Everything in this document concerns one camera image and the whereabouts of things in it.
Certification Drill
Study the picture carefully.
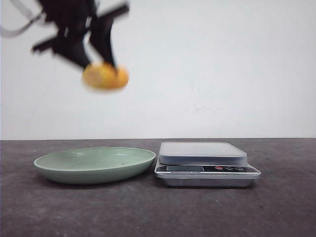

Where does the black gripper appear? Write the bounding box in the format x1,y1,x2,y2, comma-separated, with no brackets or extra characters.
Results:
32,0,129,70

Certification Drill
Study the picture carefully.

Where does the yellow corn cob piece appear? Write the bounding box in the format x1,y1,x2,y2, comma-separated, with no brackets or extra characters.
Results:
82,62,129,91

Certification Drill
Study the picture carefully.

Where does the green shallow plate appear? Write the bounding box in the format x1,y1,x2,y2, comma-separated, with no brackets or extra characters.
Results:
34,147,156,185

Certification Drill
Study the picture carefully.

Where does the silver digital kitchen scale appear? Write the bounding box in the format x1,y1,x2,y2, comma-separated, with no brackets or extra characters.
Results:
155,142,261,188

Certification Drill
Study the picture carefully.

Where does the grey cable loop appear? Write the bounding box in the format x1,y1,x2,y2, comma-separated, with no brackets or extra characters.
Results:
0,0,47,39

